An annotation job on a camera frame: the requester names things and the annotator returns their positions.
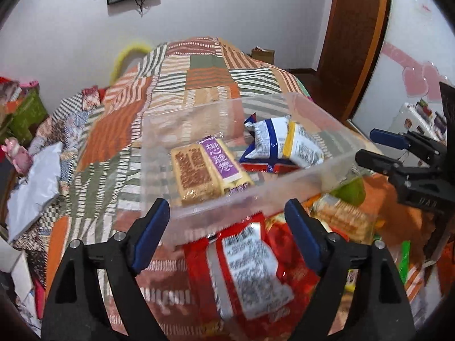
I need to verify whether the mixed clutter pile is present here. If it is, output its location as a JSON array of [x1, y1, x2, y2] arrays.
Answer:
[[0, 76, 40, 96]]

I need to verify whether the yellow foam tube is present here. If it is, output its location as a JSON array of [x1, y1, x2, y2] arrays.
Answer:
[[109, 41, 153, 84]]

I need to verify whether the pink plush toy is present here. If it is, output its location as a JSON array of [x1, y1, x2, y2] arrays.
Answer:
[[1, 137, 32, 174]]

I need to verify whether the yellow and white snack packet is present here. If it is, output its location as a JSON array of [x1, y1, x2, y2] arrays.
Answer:
[[281, 121, 325, 168]]

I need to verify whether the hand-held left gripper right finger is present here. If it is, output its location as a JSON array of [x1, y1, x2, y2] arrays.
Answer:
[[284, 199, 416, 341]]

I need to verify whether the pale yellow cracker bag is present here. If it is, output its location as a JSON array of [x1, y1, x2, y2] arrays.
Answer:
[[313, 195, 375, 242]]

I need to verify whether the pink heart sticker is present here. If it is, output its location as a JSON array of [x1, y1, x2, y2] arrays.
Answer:
[[382, 42, 446, 98]]

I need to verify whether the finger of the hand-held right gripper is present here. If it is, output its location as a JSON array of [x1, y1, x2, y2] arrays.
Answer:
[[355, 148, 442, 186], [369, 127, 446, 166]]

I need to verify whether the beige wafer packet purple label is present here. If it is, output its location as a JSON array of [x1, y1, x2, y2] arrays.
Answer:
[[170, 137, 255, 207]]

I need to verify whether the bright green striped packet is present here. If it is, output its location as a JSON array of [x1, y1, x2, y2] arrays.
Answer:
[[398, 240, 411, 285]]

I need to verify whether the white wardrobe door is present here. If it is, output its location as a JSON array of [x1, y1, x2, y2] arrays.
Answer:
[[350, 0, 455, 143]]

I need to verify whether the green snack packet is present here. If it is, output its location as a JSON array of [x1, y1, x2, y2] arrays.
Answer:
[[329, 178, 367, 207]]

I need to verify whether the checkered patchwork cloth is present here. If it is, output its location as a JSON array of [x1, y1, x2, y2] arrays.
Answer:
[[28, 87, 104, 157]]

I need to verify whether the green storage box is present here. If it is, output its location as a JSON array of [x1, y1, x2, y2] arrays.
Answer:
[[7, 87, 48, 144]]

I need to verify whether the red snack packet white label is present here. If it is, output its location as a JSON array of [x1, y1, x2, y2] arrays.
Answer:
[[183, 211, 320, 331]]

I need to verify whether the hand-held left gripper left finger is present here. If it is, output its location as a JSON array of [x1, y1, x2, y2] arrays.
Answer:
[[41, 198, 171, 341]]

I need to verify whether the white box with stickers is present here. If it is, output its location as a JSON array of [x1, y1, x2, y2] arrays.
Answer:
[[389, 101, 446, 143]]

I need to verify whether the striped patchwork blanket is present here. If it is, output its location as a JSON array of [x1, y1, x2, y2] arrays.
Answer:
[[9, 36, 441, 341]]

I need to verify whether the brown cardboard box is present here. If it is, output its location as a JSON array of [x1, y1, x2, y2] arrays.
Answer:
[[252, 47, 275, 65]]

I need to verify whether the white paper stack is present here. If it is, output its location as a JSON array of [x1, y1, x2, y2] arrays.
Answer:
[[0, 238, 34, 302]]

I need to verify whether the wooden door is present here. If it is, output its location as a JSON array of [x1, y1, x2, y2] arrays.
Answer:
[[315, 0, 393, 121]]

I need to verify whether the clear plastic bin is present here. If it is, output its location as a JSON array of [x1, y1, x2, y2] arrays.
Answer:
[[140, 92, 382, 247]]

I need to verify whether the blue and white snack packet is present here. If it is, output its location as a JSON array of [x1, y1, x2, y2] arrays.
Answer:
[[239, 113, 295, 173]]

